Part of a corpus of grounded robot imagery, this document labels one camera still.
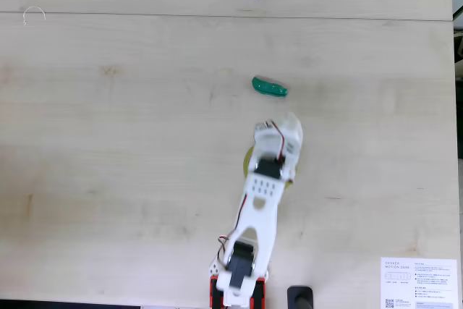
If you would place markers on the green toy cucumber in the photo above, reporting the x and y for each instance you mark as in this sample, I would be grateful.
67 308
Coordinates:
269 87

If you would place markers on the yellow packing tape roll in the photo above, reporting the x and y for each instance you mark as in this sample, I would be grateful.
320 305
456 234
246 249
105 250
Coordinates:
246 164

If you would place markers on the black clamp pole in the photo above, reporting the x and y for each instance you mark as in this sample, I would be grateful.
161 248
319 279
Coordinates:
299 298

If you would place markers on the white printed paper sheet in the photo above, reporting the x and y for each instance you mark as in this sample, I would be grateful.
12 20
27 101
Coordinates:
416 283

